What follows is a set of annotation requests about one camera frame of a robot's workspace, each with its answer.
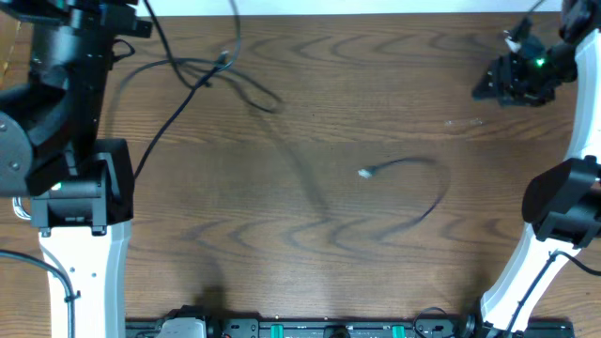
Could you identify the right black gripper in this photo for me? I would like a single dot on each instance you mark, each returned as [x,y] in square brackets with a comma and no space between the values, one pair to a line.
[505,75]

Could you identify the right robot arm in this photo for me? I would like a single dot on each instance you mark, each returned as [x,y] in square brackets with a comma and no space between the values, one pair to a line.
[560,207]

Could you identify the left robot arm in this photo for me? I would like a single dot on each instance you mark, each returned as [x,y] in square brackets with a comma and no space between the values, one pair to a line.
[80,186]

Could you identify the cardboard box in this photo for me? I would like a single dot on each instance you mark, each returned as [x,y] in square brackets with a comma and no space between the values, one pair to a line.
[9,31]

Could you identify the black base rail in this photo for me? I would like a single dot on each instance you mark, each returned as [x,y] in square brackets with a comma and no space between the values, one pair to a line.
[254,328]

